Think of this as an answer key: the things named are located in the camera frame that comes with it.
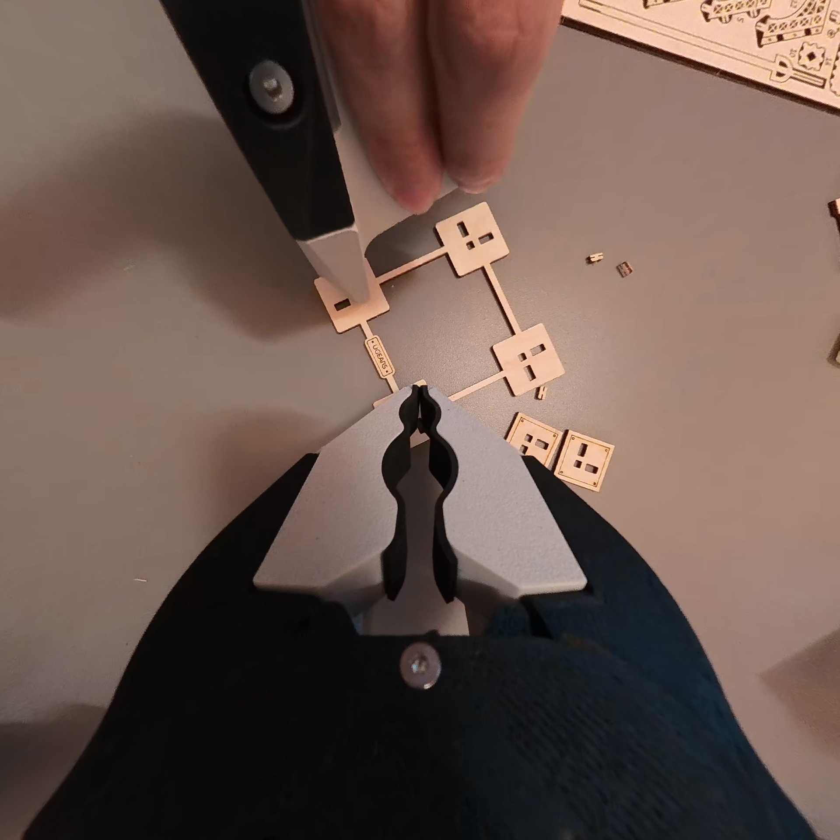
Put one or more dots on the bordered wooden square tile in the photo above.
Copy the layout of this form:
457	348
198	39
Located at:
604	453
522	426

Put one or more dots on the person's left hand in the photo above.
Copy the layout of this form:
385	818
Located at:
426	79

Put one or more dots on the wooden linked squares piece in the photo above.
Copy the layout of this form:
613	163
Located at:
506	348

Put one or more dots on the engraved wooden rectangular plate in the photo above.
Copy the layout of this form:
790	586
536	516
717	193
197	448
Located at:
656	39

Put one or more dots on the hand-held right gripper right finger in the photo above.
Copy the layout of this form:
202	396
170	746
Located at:
518	531

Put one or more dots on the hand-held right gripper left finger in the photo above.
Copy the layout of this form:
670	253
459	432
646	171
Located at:
321	525

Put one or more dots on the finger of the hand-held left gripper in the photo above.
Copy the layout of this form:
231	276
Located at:
338	269
407	236

